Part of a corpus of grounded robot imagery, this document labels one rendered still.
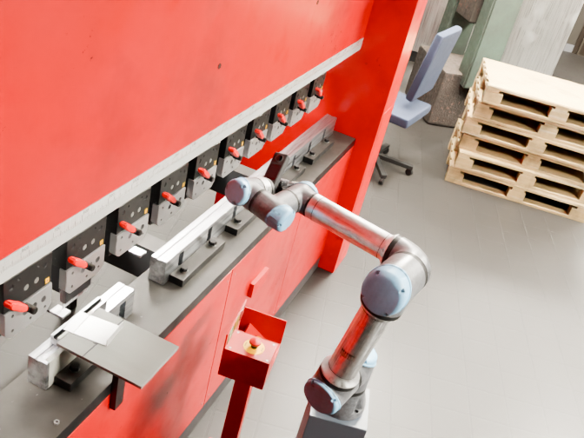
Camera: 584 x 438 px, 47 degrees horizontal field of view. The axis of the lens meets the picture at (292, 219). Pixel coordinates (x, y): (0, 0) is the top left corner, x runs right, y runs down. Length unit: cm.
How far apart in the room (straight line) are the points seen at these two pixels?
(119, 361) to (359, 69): 222
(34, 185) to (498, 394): 281
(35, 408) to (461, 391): 232
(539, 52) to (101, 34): 749
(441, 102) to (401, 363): 358
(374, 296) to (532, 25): 709
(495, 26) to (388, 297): 503
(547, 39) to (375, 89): 524
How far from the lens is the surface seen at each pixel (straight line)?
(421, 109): 532
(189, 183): 214
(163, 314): 218
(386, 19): 348
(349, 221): 183
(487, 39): 651
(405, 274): 166
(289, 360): 342
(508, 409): 369
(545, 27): 859
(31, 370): 192
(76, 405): 190
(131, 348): 187
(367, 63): 355
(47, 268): 163
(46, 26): 134
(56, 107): 143
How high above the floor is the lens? 230
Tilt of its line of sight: 31 degrees down
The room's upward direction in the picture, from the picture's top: 15 degrees clockwise
